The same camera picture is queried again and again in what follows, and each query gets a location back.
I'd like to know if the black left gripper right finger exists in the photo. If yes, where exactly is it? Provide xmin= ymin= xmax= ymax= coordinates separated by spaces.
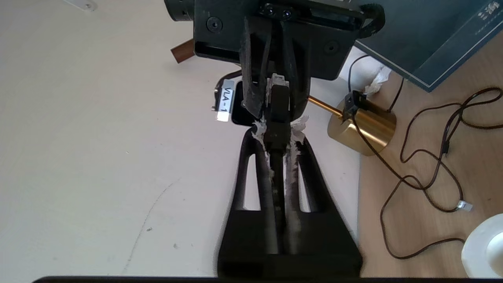
xmin=283 ymin=126 xmax=363 ymax=277

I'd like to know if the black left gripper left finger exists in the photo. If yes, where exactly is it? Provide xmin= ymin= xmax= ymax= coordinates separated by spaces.
xmin=217 ymin=127 xmax=281 ymax=277

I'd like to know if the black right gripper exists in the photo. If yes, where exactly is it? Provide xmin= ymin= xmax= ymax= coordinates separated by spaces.
xmin=193 ymin=0 xmax=368 ymax=120

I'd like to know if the small white object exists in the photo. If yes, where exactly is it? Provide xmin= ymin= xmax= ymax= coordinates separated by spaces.
xmin=362 ymin=65 xmax=393 ymax=98

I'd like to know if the brass desk lamp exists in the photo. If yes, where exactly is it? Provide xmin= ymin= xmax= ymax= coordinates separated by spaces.
xmin=170 ymin=39 xmax=397 ymax=157

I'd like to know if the white toilet paper roll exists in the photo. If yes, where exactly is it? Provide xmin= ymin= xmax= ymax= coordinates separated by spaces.
xmin=461 ymin=214 xmax=503 ymax=277

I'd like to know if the dark teal paper gift bag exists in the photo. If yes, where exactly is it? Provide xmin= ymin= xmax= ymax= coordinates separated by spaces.
xmin=354 ymin=0 xmax=503 ymax=94

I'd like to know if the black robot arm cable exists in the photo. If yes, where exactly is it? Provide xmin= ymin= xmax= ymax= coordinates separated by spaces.
xmin=354 ymin=3 xmax=386 ymax=40

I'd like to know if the black cable with silver tip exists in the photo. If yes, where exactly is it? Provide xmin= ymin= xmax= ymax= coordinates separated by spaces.
xmin=352 ymin=118 xmax=474 ymax=213

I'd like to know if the long black cable with plugs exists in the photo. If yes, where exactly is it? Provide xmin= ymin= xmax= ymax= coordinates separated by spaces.
xmin=379 ymin=87 xmax=503 ymax=260

